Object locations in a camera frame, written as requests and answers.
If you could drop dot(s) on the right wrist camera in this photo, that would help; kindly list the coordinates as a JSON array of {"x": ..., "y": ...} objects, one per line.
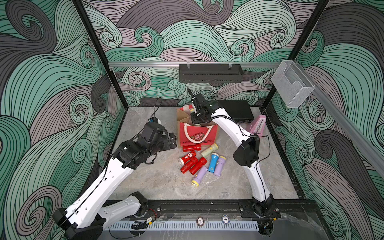
[{"x": 198, "y": 101}]

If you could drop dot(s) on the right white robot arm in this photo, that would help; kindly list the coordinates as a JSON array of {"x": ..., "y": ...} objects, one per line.
[{"x": 247, "y": 152}]

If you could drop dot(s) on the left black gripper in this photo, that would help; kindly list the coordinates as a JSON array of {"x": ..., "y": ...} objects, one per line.
[{"x": 165, "y": 145}]

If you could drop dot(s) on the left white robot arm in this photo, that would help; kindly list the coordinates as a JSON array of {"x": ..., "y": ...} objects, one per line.
[{"x": 88, "y": 217}]

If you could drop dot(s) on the clear plastic wall bin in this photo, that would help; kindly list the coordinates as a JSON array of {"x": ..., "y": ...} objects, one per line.
[{"x": 292, "y": 83}]

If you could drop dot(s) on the red flashlight white head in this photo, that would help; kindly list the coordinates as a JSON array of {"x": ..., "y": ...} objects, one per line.
[{"x": 187, "y": 157}]

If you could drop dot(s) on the white perforated cable tray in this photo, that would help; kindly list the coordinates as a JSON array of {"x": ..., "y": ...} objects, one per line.
[{"x": 208, "y": 226}]

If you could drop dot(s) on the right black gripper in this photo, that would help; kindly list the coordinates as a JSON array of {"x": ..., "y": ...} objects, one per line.
[{"x": 193, "y": 119}]

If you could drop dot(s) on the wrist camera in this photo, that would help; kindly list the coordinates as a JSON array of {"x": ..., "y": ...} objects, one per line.
[
  {"x": 153, "y": 130},
  {"x": 198, "y": 101}
]

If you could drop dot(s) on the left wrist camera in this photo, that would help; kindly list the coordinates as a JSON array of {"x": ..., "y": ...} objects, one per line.
[{"x": 153, "y": 130}]

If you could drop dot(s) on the pink metronome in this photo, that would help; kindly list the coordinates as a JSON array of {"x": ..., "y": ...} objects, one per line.
[{"x": 257, "y": 125}]

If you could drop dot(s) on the purple flashlight yellow head bottom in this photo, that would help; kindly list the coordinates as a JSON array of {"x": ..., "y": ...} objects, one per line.
[{"x": 199, "y": 176}]

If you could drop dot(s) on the black hard carry case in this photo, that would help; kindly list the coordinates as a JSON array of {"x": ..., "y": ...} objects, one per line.
[{"x": 238, "y": 110}]

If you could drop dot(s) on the black wall shelf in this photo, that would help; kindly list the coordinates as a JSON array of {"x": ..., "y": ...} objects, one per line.
[{"x": 210, "y": 73}]

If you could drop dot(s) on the red jute tote bag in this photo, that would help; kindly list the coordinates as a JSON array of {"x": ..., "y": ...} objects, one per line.
[{"x": 191, "y": 134}]

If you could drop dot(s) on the blue flashlight white head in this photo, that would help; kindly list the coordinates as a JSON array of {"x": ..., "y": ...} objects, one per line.
[{"x": 213, "y": 162}]

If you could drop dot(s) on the pale green flashlight upper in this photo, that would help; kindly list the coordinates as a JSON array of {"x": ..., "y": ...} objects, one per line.
[{"x": 209, "y": 150}]

